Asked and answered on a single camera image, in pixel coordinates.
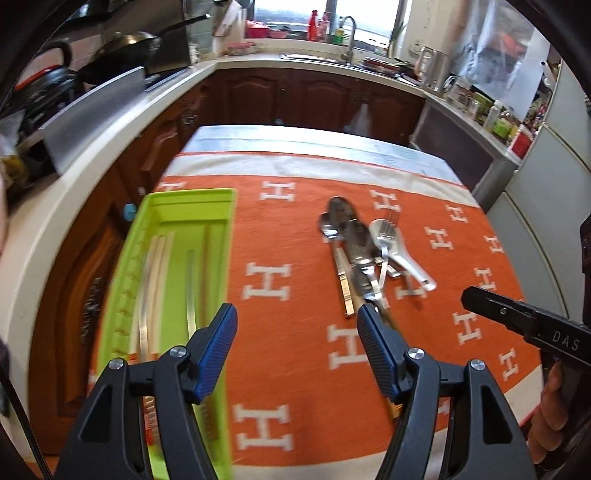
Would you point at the steel splash panel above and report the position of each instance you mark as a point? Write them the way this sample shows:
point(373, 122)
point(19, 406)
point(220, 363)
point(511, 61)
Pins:
point(87, 124)

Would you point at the grey refrigerator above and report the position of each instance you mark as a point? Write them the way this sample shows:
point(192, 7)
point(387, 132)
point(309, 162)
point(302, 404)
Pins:
point(545, 184)

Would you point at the red bowl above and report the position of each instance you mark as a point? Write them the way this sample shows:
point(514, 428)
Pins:
point(256, 28)

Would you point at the kitchen window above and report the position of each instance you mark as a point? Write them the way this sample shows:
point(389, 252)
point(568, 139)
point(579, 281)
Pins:
point(341, 14)

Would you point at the hanging clear plastic bags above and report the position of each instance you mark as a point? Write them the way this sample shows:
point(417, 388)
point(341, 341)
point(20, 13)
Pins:
point(503, 50)

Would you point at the green dish soap bottle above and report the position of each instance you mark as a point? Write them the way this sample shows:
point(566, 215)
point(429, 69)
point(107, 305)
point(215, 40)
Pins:
point(339, 36)

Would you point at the white kitchen countertop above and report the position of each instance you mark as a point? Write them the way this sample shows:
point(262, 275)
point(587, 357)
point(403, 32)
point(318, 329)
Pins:
point(83, 152)

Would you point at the white ceramic spoon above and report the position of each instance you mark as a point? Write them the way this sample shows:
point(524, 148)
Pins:
point(411, 267)

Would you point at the pale cutting board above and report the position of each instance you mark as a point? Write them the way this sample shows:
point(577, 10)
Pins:
point(228, 23)

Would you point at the clear plastic bag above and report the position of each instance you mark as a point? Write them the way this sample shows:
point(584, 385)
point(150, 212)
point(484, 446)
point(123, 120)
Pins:
point(358, 120)

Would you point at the black gas stove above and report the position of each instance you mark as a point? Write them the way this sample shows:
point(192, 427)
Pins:
point(161, 78)

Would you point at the pale blue table cover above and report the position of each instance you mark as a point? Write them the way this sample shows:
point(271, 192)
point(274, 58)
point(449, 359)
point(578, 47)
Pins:
point(300, 138)

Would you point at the pink plate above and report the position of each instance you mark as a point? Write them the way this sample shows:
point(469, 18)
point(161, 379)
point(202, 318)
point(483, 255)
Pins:
point(240, 47)

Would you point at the dark wok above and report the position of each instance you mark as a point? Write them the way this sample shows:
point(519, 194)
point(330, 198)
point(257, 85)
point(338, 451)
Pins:
point(120, 48)

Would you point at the white plastic bottle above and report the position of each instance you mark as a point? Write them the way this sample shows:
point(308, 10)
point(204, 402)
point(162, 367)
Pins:
point(491, 115)

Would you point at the chopsticks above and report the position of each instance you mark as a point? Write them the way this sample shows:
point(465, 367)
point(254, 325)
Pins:
point(157, 272)

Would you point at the yellow food bag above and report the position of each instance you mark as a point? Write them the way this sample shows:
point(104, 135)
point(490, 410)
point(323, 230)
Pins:
point(11, 166)

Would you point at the green package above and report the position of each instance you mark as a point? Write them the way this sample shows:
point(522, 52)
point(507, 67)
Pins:
point(501, 124)

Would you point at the steel kitchen faucet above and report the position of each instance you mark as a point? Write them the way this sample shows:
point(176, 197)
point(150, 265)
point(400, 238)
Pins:
point(348, 37)

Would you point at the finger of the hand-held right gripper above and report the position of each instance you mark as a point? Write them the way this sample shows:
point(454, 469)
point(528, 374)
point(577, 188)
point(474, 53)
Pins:
point(494, 307)

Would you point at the green plastic utensil tray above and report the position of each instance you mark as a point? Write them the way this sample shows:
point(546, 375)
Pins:
point(184, 217)

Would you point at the stacked plates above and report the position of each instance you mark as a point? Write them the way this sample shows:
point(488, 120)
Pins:
point(383, 64)

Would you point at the steel kitchen sink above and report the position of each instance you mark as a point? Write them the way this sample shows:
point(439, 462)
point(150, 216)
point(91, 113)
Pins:
point(318, 57)

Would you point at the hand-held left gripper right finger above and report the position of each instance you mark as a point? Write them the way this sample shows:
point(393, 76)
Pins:
point(376, 350)

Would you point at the black pressure cooker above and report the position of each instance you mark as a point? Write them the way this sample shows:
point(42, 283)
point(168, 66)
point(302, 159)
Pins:
point(46, 87)

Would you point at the orange patterned blanket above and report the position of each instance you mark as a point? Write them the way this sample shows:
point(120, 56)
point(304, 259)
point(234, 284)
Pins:
point(286, 230)

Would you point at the brown wooden kitchen cabinets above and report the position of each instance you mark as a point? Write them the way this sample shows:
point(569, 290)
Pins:
point(295, 97)

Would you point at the person's right hand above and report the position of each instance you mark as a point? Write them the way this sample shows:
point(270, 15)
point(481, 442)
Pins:
point(551, 410)

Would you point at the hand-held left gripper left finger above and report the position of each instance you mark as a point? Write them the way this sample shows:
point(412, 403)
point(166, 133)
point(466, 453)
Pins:
point(214, 350)

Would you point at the steel electric kettle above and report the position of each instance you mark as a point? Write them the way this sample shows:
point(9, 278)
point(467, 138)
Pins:
point(431, 69)

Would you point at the metal chopstick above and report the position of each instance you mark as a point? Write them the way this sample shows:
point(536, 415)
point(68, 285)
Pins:
point(190, 290)

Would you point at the red box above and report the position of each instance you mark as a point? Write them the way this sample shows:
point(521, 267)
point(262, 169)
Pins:
point(521, 141)

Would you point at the stainless steel cabinet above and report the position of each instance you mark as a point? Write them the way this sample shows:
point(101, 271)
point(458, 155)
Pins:
point(452, 138)

